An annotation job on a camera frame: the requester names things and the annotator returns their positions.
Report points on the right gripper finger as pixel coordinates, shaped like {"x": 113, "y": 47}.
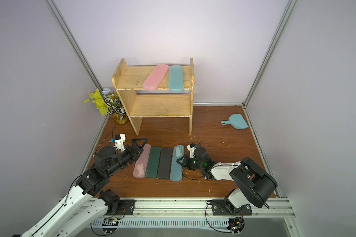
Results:
{"x": 182, "y": 164}
{"x": 182, "y": 160}

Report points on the left circuit board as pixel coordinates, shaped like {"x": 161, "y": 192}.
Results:
{"x": 110, "y": 225}

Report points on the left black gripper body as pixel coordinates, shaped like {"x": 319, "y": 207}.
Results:
{"x": 129, "y": 156}

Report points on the teal dustpan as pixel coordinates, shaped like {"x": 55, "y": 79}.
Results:
{"x": 236, "y": 121}

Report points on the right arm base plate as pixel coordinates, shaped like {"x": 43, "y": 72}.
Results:
{"x": 222, "y": 208}

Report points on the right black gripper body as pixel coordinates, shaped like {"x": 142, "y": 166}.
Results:
{"x": 185, "y": 161}

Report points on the right circuit board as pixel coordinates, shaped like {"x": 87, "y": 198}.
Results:
{"x": 236, "y": 225}

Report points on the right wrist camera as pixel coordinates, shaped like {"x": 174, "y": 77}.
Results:
{"x": 191, "y": 148}

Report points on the circuit board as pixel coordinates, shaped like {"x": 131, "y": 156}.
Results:
{"x": 236, "y": 225}
{"x": 110, "y": 225}

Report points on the light pink pencil case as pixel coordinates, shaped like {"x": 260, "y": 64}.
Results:
{"x": 141, "y": 164}

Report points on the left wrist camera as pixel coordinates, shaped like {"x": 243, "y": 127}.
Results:
{"x": 118, "y": 141}

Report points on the potted plant in glass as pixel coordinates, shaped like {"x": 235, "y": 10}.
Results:
{"x": 108, "y": 103}

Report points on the wooden two-tier shelf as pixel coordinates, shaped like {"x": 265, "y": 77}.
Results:
{"x": 160, "y": 91}

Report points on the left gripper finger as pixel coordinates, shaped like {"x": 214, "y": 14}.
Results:
{"x": 139, "y": 141}
{"x": 140, "y": 146}

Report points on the black pencil case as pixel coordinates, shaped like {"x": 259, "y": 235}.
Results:
{"x": 165, "y": 163}

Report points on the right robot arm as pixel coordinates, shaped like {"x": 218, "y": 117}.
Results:
{"x": 254, "y": 184}

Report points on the aluminium rail frame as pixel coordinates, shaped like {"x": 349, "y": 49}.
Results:
{"x": 195, "y": 213}

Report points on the dark green pencil case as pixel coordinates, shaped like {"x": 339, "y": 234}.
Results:
{"x": 153, "y": 162}

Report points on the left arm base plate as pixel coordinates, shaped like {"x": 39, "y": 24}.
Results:
{"x": 122, "y": 207}

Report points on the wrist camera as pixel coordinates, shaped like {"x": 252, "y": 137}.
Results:
{"x": 191, "y": 148}
{"x": 118, "y": 141}

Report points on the teal pencil case shelf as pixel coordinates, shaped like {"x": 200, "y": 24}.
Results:
{"x": 176, "y": 172}
{"x": 176, "y": 79}

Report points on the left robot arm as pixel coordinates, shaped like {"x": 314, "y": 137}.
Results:
{"x": 85, "y": 200}

